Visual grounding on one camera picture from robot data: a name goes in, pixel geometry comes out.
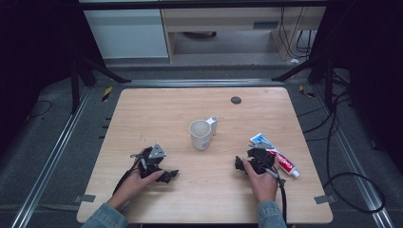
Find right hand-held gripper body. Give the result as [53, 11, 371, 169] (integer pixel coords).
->
[246, 140, 278, 176]

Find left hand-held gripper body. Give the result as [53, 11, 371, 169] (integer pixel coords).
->
[138, 142, 167, 180]

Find toothpaste tube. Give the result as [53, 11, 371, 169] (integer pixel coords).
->
[249, 132, 300, 179]

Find white cup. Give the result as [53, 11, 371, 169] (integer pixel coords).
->
[188, 115, 220, 151]

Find person's left hand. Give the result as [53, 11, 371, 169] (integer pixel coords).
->
[106, 169, 166, 211]

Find person's right hand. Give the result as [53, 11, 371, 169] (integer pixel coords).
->
[241, 156, 282, 204]

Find grey tape piece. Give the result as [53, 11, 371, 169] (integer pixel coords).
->
[314, 194, 336, 205]
[73, 193, 97, 204]

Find yellow black tape strip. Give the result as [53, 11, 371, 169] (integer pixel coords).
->
[101, 85, 114, 103]
[297, 84, 317, 99]

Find black metal stand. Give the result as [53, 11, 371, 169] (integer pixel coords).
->
[69, 55, 131, 114]
[271, 58, 351, 110]

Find white cabinet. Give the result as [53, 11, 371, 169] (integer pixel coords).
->
[83, 9, 169, 60]

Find black curtain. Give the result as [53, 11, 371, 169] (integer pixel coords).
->
[0, 0, 106, 156]
[312, 0, 403, 175]

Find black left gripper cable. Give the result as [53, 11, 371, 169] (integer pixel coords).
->
[111, 153, 143, 196]

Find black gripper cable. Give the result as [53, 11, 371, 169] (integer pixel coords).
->
[111, 153, 143, 196]
[264, 166, 288, 224]

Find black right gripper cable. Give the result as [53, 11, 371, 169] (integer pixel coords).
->
[264, 166, 288, 224]

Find long black floor cable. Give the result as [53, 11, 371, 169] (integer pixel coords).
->
[297, 90, 387, 214]

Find metal floor rail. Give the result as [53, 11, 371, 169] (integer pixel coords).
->
[123, 78, 287, 88]
[311, 85, 396, 228]
[10, 85, 93, 228]

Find thin black floor cable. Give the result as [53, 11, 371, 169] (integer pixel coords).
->
[25, 100, 53, 121]

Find black desk cables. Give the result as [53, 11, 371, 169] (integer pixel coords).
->
[278, 7, 317, 60]

